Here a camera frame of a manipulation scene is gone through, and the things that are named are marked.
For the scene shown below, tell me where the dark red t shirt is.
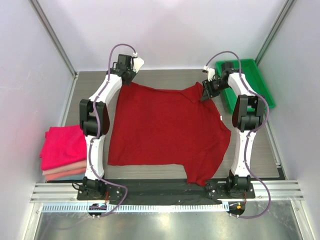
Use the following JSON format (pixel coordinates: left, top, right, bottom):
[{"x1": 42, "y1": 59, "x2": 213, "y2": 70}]
[{"x1": 108, "y1": 83, "x2": 232, "y2": 186}]

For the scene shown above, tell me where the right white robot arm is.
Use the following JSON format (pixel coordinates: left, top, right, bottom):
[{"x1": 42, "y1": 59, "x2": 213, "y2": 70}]
[{"x1": 201, "y1": 61, "x2": 266, "y2": 199}]

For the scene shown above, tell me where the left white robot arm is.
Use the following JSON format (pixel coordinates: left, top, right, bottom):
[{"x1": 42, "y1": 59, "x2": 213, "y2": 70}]
[{"x1": 77, "y1": 52, "x2": 145, "y2": 201}]

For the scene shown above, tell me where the green plastic tray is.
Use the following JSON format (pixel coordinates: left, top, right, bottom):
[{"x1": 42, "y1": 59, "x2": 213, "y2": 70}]
[{"x1": 222, "y1": 58, "x2": 276, "y2": 114}]

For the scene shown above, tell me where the folded magenta t shirt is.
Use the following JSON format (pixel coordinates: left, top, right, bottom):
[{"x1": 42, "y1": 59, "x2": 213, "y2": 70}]
[{"x1": 39, "y1": 125, "x2": 87, "y2": 171}]

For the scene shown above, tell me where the folded salmon t shirt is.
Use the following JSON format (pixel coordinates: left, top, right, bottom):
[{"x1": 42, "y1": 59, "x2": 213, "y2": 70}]
[{"x1": 45, "y1": 167, "x2": 86, "y2": 181}]

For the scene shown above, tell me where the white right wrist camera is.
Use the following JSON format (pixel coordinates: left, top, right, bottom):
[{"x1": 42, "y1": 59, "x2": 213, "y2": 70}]
[{"x1": 202, "y1": 65, "x2": 216, "y2": 82}]

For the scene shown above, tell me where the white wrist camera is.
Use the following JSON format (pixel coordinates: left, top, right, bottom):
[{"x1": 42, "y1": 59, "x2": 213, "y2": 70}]
[
  {"x1": 202, "y1": 65, "x2": 216, "y2": 82},
  {"x1": 132, "y1": 52, "x2": 145, "y2": 73}
]

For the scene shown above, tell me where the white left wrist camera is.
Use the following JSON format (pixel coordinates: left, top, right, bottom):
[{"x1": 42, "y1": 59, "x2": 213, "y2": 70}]
[{"x1": 132, "y1": 52, "x2": 145, "y2": 73}]

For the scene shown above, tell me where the slotted cable duct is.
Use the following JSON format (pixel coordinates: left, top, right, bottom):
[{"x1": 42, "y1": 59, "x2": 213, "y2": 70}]
[{"x1": 42, "y1": 202, "x2": 229, "y2": 214}]

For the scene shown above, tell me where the right aluminium corner post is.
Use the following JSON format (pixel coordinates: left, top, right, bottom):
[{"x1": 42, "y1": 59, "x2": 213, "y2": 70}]
[{"x1": 254, "y1": 0, "x2": 296, "y2": 66}]

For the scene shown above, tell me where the aluminium corner post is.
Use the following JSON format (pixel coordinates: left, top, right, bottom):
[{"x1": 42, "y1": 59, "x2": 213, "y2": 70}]
[
  {"x1": 254, "y1": 0, "x2": 296, "y2": 66},
  {"x1": 29, "y1": 0, "x2": 77, "y2": 79}
]

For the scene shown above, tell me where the left aluminium corner post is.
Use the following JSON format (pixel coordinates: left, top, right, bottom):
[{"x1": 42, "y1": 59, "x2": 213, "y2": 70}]
[{"x1": 29, "y1": 0, "x2": 77, "y2": 79}]

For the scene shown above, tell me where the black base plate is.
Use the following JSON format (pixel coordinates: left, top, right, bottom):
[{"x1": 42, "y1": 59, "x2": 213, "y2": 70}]
[{"x1": 72, "y1": 179, "x2": 256, "y2": 206}]

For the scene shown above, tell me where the aluminium rail beam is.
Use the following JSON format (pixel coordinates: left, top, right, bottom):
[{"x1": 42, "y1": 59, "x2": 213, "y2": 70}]
[{"x1": 31, "y1": 180, "x2": 304, "y2": 204}]

